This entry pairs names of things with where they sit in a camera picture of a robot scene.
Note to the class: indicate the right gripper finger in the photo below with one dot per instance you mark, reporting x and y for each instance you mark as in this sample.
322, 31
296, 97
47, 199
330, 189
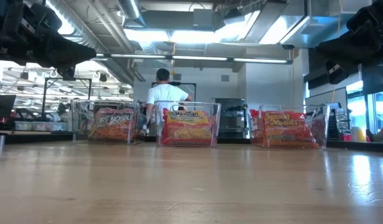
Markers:
350, 49

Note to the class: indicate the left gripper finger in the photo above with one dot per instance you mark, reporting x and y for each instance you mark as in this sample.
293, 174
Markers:
66, 53

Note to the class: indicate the black fire noodle pack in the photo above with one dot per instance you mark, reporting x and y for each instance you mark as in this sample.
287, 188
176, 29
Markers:
113, 124

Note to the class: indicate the red yellow beef ramen pack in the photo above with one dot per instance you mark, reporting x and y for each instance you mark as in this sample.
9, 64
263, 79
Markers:
186, 127

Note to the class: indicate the clear plastic bin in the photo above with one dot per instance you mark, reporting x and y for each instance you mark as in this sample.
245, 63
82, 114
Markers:
216, 124
323, 124
82, 124

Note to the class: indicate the black monitor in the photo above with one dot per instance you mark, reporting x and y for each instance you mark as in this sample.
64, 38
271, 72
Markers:
2, 107

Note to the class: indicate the white storage tray row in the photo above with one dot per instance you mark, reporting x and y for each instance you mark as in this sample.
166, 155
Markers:
38, 126

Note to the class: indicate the yellow white container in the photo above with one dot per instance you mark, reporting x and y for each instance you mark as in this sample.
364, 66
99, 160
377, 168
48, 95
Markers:
359, 133

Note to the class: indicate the small red container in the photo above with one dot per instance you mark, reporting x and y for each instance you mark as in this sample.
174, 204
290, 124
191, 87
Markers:
346, 137

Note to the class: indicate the orange spicy chicken noodle pack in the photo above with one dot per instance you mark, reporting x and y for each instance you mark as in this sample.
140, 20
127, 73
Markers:
255, 126
287, 130

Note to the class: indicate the ceiling light panel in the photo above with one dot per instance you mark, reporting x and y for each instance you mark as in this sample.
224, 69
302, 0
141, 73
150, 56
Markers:
178, 36

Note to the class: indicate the long ceiling light strip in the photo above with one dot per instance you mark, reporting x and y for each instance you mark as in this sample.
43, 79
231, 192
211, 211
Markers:
197, 58

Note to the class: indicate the dark grey cabinet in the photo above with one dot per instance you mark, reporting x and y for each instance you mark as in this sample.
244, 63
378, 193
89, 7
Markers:
233, 118

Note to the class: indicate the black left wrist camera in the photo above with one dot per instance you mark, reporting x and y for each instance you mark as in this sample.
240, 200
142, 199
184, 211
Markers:
67, 73

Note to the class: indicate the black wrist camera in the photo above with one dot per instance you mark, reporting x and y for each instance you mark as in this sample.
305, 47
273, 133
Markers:
336, 73
67, 73

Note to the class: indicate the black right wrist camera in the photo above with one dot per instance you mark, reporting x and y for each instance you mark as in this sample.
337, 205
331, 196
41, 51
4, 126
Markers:
336, 73

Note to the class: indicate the silver spiral air duct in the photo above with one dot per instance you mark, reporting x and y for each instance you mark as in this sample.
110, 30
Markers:
130, 9

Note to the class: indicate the black table frame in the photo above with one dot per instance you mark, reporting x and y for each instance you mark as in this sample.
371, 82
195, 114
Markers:
35, 137

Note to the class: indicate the small silver cylinder post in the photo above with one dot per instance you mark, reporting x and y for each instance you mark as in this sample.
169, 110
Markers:
0, 143

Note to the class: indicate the grey wall box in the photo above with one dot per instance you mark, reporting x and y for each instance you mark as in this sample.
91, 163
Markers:
177, 77

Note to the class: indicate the grey wall vent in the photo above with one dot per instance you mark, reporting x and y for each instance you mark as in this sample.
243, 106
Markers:
225, 78

